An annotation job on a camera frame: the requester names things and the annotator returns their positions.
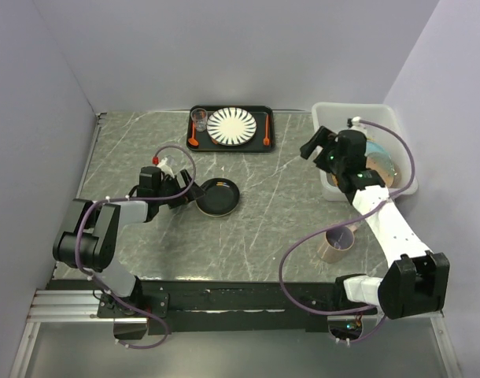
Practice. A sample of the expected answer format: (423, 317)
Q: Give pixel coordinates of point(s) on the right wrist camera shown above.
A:
(353, 121)

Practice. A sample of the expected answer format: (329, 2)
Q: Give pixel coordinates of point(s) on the beige rimmed bottom bowl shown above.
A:
(216, 212)

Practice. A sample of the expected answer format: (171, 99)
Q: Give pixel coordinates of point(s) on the pink beige mug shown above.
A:
(336, 243)

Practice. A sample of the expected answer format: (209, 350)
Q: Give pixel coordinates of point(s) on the black serving tray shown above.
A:
(254, 146)

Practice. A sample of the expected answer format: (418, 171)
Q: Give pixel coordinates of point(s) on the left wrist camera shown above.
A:
(165, 164)

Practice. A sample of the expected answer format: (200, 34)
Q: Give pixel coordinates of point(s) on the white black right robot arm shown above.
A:
(416, 280)

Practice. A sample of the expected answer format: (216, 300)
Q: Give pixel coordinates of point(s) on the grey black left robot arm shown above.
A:
(87, 236)

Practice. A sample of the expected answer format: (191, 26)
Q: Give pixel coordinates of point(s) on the white plastic bin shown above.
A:
(333, 116)

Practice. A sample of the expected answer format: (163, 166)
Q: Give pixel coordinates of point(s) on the orange fork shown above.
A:
(266, 139)

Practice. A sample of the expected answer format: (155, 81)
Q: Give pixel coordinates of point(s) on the blue grey plate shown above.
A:
(376, 150)

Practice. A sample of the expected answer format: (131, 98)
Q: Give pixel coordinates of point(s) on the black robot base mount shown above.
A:
(221, 306)

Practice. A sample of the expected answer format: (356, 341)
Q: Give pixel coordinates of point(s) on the orange spoon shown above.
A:
(192, 140)

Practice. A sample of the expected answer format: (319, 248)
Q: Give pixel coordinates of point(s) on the striped white blue plate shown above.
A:
(231, 126)

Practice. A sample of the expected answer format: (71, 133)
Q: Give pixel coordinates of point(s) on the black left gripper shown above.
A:
(193, 192)

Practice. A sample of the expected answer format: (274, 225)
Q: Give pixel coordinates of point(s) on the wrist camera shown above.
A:
(353, 121)
(165, 164)

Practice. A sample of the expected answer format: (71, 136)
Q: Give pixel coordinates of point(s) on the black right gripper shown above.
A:
(323, 138)

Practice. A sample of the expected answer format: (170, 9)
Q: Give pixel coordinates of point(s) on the dark metallic bowl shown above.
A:
(384, 165)

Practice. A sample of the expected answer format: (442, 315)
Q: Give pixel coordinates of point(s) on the black glossy bowl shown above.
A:
(220, 192)

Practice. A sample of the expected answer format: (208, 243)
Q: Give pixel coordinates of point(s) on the clear drinking glass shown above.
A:
(199, 117)

